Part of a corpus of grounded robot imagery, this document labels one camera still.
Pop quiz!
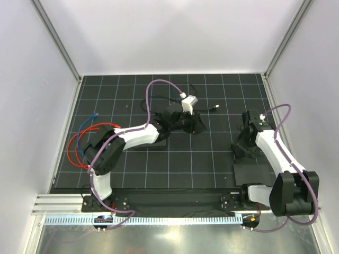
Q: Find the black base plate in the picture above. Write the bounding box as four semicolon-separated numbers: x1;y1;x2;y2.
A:
81;188;271;213

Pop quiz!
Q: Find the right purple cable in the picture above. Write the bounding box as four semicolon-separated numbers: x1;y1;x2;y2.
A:
251;104;320;232

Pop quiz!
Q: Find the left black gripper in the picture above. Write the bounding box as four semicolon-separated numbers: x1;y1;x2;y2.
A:
169;108;207;135

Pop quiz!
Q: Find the black power cord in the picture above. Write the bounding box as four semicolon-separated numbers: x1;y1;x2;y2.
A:
140;82;220;113

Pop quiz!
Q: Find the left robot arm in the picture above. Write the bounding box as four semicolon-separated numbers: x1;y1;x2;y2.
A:
83;103;207;212

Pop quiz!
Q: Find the left aluminium frame post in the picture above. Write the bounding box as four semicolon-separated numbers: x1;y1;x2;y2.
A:
30;0;82;83

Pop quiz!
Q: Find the aluminium front rail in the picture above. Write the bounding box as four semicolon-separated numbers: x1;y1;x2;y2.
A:
31;193;323;215

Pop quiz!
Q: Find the black grid mat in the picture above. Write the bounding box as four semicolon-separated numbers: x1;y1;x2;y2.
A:
50;74;272;194

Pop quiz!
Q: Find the black network switch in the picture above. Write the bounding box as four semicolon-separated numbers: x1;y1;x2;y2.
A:
134;140;166;150

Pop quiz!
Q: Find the white slotted cable duct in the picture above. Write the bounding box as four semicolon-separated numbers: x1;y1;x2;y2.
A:
44;214;243;226

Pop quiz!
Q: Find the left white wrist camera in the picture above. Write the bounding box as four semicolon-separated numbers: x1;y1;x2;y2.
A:
180;93;198;115

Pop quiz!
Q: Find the black flat block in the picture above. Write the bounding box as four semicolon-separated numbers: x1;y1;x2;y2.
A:
234;164;272;186

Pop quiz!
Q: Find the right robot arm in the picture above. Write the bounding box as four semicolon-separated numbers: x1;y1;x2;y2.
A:
231;111;319;216

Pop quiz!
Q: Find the blue ethernet cable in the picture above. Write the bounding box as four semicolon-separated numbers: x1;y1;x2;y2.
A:
76;113;100;156

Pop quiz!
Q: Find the aluminium frame post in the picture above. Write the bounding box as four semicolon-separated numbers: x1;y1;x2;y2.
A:
30;0;82;83
264;0;314;79

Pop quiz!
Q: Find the right aluminium frame post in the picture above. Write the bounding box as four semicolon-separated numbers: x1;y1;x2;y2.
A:
264;0;314;79

